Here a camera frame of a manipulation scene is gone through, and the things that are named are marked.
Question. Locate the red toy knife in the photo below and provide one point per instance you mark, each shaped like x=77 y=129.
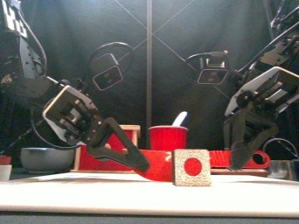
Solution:
x=155 y=166

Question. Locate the dark green toy sushi piece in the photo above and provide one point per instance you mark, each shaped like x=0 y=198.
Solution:
x=180 y=175

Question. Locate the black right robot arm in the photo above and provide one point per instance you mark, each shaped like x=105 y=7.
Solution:
x=280 y=52

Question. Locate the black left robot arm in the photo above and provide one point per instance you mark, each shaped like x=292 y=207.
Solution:
x=23 y=58

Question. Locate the red wooden box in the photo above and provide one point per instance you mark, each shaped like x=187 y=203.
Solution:
x=89 y=162

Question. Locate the red plastic cup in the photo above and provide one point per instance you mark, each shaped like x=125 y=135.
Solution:
x=167 y=138

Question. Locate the dark shiny container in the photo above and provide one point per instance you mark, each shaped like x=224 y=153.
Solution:
x=284 y=170

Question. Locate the white spoon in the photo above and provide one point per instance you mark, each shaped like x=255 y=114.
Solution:
x=179 y=119

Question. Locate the white cutting board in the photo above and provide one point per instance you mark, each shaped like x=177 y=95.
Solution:
x=116 y=198

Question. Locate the grey bowl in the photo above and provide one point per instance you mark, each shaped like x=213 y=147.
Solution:
x=44 y=159

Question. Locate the small red toy item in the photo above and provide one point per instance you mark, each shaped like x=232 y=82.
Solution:
x=4 y=160

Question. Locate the small white cup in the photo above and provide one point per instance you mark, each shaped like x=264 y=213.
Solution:
x=4 y=172

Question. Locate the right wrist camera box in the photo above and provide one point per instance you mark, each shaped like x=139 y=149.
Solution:
x=212 y=76

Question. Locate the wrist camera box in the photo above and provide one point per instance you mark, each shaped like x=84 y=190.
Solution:
x=212 y=76
x=107 y=74

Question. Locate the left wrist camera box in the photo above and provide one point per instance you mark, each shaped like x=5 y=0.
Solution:
x=107 y=74

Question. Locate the metal frame pole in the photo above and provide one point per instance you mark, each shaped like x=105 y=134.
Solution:
x=149 y=58

